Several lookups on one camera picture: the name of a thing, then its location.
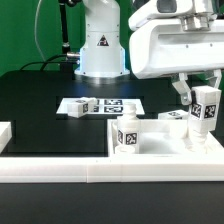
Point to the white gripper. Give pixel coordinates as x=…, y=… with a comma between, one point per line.
x=162, y=47

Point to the white square tabletop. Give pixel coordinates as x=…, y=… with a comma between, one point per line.
x=159, y=138

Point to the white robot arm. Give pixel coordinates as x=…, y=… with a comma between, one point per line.
x=102, y=56

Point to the white paper with tags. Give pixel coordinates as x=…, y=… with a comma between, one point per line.
x=104, y=106

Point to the white U-shaped obstacle fence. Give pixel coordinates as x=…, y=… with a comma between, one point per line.
x=111, y=169

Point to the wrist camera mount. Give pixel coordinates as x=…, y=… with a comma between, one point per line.
x=193, y=14

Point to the black camera pole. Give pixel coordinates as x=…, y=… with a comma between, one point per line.
x=67, y=64

